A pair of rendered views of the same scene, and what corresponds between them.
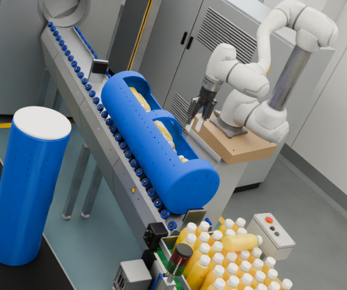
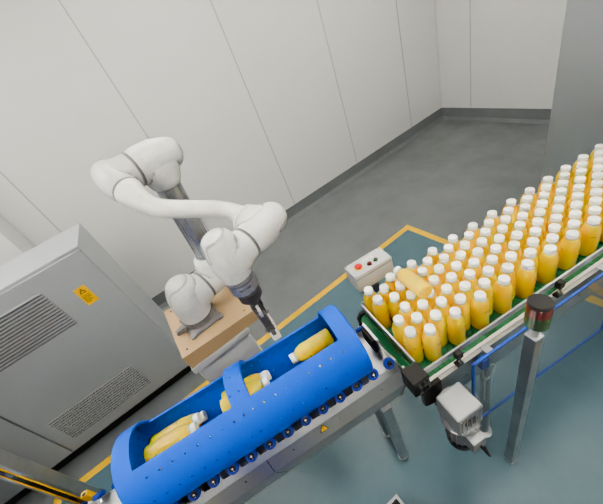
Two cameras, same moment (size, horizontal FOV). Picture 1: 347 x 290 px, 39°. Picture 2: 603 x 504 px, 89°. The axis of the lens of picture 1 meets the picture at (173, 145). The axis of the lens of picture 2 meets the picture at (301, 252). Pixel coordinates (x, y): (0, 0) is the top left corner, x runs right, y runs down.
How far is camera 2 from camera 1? 1.61 m
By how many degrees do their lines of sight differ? 51
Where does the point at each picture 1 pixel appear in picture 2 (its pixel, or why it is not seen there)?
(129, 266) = (459, 409)
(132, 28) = not seen: outside the picture
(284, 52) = (75, 263)
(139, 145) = (288, 415)
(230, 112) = (198, 307)
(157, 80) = not seen: hidden behind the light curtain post
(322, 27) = (166, 146)
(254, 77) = (270, 211)
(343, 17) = (15, 219)
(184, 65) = (11, 409)
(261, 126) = not seen: hidden behind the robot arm
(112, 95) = (167, 487)
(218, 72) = (248, 259)
